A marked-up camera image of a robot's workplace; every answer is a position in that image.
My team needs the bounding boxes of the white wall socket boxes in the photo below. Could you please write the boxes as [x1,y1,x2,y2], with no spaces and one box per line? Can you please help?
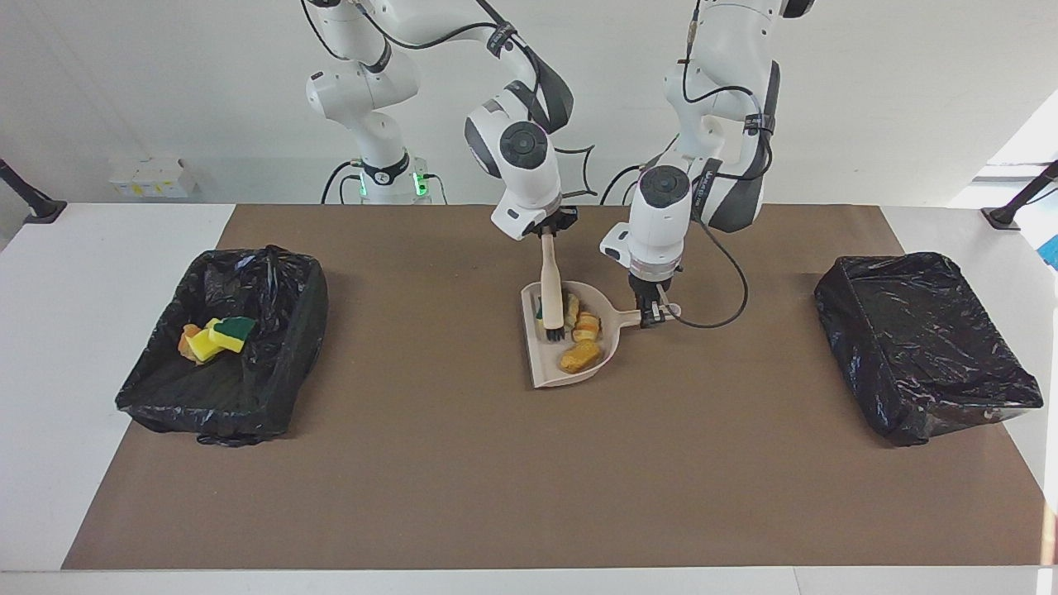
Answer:
[109,159,199,199]

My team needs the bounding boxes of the brown table mat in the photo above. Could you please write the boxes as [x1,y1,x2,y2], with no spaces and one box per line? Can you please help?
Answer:
[62,204,1058,571]

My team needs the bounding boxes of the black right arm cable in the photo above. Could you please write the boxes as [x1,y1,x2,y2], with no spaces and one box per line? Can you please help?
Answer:
[302,0,598,199]

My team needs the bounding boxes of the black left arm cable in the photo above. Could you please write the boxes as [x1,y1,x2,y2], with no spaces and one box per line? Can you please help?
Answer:
[665,17,782,330]

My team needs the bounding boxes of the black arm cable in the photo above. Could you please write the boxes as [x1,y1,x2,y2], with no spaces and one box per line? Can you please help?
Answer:
[665,17,782,330]
[302,0,598,199]

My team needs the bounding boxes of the bin with smooth black bag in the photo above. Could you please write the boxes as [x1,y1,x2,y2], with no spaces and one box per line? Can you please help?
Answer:
[814,252,1044,448]

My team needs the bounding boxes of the black base cable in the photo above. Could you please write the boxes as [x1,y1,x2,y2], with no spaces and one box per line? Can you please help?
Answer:
[601,163,647,206]
[321,159,448,205]

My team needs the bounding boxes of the beige hand brush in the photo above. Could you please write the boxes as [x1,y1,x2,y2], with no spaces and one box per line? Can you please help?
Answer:
[539,233,567,344]

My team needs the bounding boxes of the bin with knotted black bag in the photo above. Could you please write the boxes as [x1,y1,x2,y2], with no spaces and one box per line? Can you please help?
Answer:
[116,245,329,448]

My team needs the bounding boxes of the brown oval bread roll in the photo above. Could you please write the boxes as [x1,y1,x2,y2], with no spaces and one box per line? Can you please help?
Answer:
[560,340,603,374]

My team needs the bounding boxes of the black right base cable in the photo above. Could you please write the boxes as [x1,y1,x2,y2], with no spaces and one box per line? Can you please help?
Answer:
[321,159,448,205]

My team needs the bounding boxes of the black left base cable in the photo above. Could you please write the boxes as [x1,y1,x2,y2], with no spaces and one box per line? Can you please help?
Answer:
[601,163,647,206]

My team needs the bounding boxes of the beige plastic dustpan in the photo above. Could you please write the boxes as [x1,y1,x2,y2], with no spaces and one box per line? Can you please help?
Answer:
[520,281,683,389]

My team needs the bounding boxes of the black pole stand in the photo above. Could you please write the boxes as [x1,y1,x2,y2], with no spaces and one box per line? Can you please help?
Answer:
[981,159,1058,231]
[0,159,68,226]

